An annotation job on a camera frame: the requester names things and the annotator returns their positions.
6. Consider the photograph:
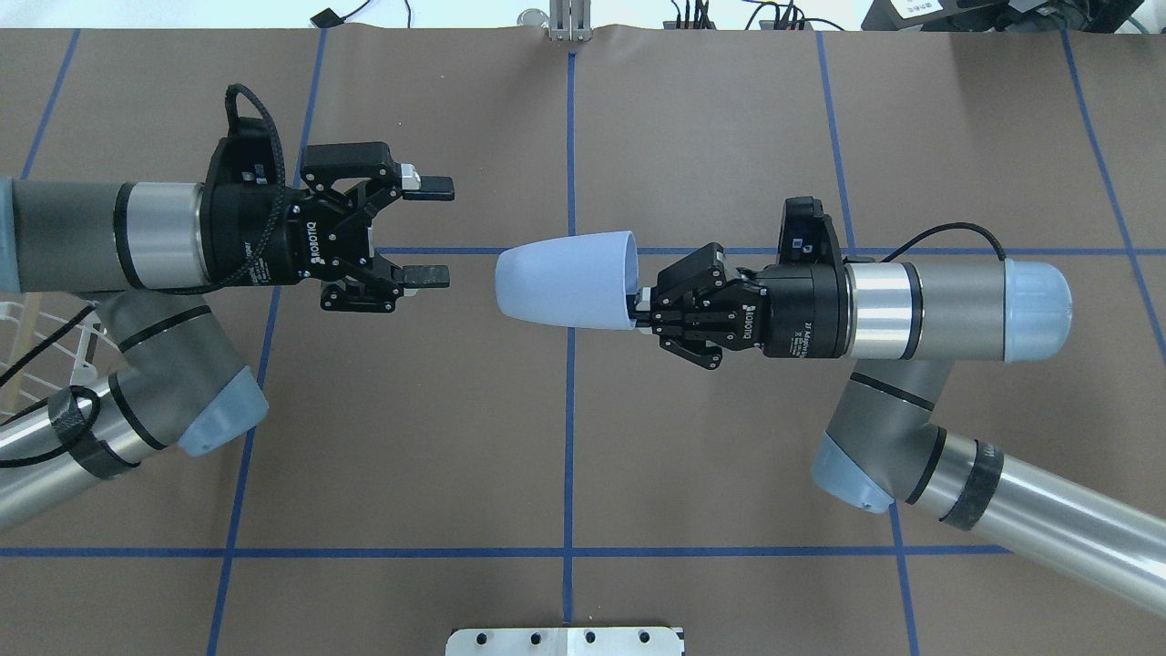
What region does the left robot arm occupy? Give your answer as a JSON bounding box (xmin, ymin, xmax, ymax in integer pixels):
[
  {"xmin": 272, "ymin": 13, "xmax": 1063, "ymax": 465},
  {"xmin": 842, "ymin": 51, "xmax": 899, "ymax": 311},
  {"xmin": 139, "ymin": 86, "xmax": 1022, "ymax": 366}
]
[{"xmin": 3, "ymin": 134, "xmax": 455, "ymax": 530}]

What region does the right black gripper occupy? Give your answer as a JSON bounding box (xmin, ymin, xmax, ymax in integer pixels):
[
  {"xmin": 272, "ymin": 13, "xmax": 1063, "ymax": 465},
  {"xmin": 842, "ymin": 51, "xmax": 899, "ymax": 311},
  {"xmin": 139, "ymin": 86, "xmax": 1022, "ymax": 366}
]
[{"xmin": 628, "ymin": 242, "xmax": 850, "ymax": 371}]

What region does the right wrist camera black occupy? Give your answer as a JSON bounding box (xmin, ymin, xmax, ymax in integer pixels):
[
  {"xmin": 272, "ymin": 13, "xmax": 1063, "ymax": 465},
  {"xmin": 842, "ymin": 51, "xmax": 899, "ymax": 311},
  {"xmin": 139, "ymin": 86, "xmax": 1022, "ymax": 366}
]
[{"xmin": 777, "ymin": 196, "xmax": 843, "ymax": 266}]

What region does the white camera mast pillar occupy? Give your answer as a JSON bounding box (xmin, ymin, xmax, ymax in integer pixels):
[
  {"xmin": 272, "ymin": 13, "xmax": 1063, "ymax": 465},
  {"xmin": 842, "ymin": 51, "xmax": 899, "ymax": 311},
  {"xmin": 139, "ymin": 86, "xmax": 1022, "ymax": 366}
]
[{"xmin": 445, "ymin": 626, "xmax": 686, "ymax": 655}]

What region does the white wire cup holder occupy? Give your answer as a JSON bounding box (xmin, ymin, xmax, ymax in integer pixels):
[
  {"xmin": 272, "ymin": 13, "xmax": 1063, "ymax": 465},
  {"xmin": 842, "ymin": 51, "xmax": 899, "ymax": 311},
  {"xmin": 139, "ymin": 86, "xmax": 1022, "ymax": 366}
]
[{"xmin": 1, "ymin": 292, "xmax": 117, "ymax": 421}]

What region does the black laptop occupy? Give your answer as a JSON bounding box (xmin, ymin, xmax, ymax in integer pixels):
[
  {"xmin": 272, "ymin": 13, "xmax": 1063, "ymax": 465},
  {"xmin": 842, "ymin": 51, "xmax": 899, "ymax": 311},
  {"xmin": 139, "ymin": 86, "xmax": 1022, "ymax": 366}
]
[{"xmin": 859, "ymin": 1, "xmax": 1144, "ymax": 34}]

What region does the aluminium frame post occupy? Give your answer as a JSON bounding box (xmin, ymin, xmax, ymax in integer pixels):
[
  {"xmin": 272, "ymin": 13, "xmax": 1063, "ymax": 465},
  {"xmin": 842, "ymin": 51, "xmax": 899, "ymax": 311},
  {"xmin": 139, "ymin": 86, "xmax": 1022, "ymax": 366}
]
[{"xmin": 547, "ymin": 0, "xmax": 593, "ymax": 43}]

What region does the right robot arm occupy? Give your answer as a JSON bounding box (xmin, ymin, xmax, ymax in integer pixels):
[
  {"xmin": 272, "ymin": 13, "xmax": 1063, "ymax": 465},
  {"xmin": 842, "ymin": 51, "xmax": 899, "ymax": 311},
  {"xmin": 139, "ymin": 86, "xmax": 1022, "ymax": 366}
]
[{"xmin": 628, "ymin": 238, "xmax": 1163, "ymax": 615}]

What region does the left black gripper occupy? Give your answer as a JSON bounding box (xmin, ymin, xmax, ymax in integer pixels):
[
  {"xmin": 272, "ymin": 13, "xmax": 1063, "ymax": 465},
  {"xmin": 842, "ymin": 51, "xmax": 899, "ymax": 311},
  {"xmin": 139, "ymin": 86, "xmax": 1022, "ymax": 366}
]
[{"xmin": 201, "ymin": 137, "xmax": 455, "ymax": 313}]

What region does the small black sensor puck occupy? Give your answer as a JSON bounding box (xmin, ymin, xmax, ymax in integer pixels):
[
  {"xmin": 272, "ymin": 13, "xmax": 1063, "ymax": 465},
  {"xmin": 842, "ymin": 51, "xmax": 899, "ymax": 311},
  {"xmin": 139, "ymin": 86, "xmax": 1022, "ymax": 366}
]
[{"xmin": 310, "ymin": 8, "xmax": 345, "ymax": 29}]

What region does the black usb hub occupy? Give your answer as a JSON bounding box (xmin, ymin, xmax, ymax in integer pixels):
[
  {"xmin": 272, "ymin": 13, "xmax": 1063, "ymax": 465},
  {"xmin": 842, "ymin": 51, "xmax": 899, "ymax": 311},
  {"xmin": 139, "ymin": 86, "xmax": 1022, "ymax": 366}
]
[{"xmin": 661, "ymin": 1, "xmax": 812, "ymax": 31}]

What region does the light blue plastic cup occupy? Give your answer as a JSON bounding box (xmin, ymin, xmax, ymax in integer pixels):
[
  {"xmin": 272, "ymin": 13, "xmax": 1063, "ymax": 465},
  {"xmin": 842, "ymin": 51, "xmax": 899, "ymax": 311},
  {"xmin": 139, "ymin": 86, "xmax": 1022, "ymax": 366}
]
[{"xmin": 496, "ymin": 230, "xmax": 639, "ymax": 331}]

